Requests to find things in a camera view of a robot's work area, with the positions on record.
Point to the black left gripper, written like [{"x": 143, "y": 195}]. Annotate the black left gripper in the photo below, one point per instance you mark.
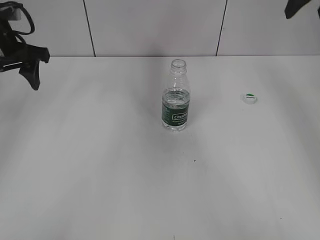
[{"x": 27, "y": 58}]

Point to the white green bottle cap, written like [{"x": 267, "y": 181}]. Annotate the white green bottle cap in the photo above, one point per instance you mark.
[{"x": 249, "y": 98}]

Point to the clear cestbon water bottle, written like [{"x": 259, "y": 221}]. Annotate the clear cestbon water bottle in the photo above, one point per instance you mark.
[{"x": 176, "y": 97}]

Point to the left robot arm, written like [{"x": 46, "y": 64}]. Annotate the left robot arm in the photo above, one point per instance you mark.
[{"x": 10, "y": 38}]

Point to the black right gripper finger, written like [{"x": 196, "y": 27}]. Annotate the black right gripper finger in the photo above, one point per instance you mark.
[{"x": 293, "y": 6}]

